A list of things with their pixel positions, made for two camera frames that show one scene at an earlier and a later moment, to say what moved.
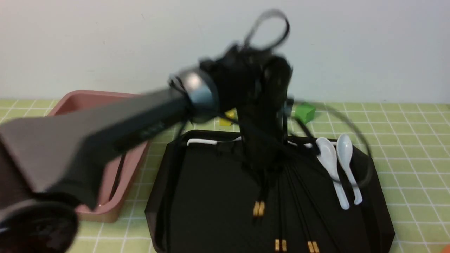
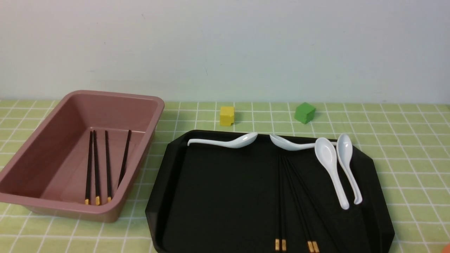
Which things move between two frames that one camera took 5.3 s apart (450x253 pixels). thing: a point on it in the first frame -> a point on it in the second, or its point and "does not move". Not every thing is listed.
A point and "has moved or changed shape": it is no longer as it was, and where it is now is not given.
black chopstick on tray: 284,229 does not move
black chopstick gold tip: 258,208 has moved or changed shape
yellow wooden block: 226,122 does not move
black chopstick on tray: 277,234 does not move
